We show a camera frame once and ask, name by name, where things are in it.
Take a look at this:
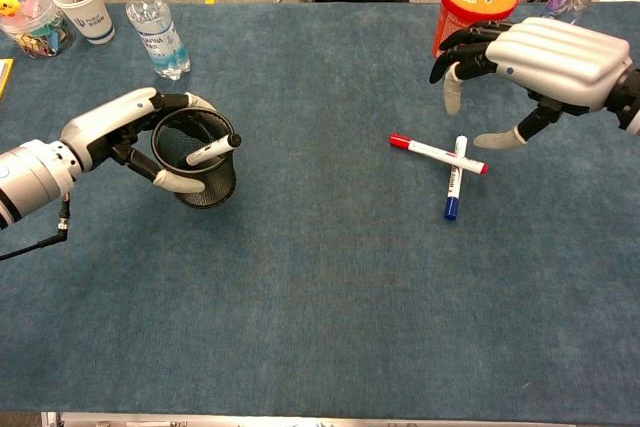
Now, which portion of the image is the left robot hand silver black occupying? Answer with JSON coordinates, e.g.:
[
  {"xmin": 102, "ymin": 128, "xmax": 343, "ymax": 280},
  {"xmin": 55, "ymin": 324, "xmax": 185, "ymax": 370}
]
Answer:
[{"xmin": 59, "ymin": 86, "xmax": 222, "ymax": 196}]

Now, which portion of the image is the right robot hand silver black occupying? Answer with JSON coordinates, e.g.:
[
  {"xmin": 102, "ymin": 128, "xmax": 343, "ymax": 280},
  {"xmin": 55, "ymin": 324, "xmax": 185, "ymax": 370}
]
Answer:
[{"xmin": 428, "ymin": 16, "xmax": 632, "ymax": 151}]

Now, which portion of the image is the black capped whiteboard marker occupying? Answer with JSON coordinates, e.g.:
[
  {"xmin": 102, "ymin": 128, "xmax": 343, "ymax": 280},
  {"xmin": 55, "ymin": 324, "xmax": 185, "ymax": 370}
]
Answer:
[{"xmin": 185, "ymin": 132, "xmax": 243, "ymax": 168}]

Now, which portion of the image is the black mesh pen cup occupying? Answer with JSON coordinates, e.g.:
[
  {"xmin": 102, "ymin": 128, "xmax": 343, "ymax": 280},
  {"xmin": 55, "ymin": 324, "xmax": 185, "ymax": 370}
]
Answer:
[{"xmin": 151, "ymin": 105, "xmax": 237, "ymax": 209}]

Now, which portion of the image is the red capped whiteboard marker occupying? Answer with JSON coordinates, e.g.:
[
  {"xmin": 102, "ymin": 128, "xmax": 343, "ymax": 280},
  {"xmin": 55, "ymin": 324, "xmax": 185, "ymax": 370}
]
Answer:
[{"xmin": 389, "ymin": 133, "xmax": 489, "ymax": 176}]

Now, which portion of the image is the blue capped whiteboard marker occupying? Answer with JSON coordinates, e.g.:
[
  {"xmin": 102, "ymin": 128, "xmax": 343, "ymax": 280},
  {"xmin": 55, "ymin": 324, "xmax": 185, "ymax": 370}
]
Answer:
[{"xmin": 443, "ymin": 134, "xmax": 470, "ymax": 222}]

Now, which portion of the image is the water bottle blue label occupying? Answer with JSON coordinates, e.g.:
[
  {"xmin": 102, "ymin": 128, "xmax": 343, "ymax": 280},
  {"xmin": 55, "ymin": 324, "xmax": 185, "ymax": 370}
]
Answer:
[{"xmin": 123, "ymin": 0, "xmax": 192, "ymax": 82}]

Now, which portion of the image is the white paper cup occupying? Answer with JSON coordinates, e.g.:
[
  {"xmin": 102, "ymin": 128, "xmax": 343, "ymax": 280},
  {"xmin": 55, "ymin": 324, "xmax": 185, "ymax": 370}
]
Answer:
[{"xmin": 50, "ymin": 0, "xmax": 116, "ymax": 45}]

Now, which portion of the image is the clear jar of clips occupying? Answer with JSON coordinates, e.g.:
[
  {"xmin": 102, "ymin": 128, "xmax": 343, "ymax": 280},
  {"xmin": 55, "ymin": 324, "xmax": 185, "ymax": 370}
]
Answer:
[{"xmin": 0, "ymin": 0, "xmax": 77, "ymax": 60}]

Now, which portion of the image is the blue felt table cloth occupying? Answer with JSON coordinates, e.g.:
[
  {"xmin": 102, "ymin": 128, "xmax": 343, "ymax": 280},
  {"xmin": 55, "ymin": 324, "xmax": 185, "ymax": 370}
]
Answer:
[{"xmin": 0, "ymin": 1, "xmax": 640, "ymax": 418}]

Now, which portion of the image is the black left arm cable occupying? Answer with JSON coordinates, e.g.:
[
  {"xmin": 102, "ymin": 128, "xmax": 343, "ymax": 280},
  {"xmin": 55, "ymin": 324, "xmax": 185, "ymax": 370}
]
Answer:
[{"xmin": 0, "ymin": 196, "xmax": 71, "ymax": 262}]

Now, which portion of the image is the metal table edge rail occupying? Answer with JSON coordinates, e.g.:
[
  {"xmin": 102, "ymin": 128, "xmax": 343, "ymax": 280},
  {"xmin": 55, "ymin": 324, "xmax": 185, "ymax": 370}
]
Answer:
[{"xmin": 40, "ymin": 411, "xmax": 591, "ymax": 427}]

